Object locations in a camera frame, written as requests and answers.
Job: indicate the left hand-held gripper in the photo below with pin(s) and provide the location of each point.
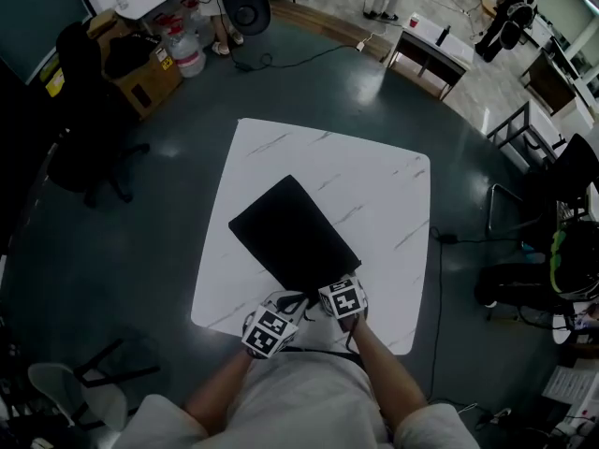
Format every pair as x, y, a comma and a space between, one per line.
269, 335

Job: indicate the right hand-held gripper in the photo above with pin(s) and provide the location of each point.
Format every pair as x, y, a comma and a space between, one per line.
344, 299

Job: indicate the person's right forearm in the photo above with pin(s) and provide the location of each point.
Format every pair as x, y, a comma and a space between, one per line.
388, 372

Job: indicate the person's left forearm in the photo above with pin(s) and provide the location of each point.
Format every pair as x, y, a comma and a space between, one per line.
220, 386

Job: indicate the person's light grey shirt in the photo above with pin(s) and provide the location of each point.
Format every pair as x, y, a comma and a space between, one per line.
309, 405

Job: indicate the black green backpack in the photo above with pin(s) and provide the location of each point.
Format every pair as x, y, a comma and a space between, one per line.
578, 260

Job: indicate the white plastic chair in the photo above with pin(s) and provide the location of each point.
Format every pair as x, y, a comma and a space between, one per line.
61, 386

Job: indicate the white power adapter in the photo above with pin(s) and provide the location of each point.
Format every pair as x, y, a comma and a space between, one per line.
360, 46

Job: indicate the cardboard box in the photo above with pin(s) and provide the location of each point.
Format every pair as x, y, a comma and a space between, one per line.
145, 87

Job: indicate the white desk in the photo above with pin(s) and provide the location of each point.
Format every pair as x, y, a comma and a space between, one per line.
538, 124

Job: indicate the small white dark-framed table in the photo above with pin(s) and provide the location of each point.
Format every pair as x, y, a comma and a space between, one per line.
435, 52

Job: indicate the black mesh chair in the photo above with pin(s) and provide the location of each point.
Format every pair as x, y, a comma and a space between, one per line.
575, 166

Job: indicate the clear water jug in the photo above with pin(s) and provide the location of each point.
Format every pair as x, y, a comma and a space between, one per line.
194, 21
189, 56

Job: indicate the black office chair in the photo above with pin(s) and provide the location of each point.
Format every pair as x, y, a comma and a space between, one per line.
79, 124

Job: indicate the black bottle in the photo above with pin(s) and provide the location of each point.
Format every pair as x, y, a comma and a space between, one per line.
443, 35

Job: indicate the red cup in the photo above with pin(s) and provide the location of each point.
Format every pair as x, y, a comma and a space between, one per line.
415, 20

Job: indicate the black garment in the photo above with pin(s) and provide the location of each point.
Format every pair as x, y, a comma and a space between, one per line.
131, 54

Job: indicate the brown desk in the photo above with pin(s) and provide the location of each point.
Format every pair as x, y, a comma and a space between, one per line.
550, 82

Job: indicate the yellow packet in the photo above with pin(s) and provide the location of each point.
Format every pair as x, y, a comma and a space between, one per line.
54, 82

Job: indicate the round wooden table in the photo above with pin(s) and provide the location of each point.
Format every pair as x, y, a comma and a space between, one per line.
490, 6

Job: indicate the chrome chair frame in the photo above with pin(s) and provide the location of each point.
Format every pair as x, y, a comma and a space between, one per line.
490, 208

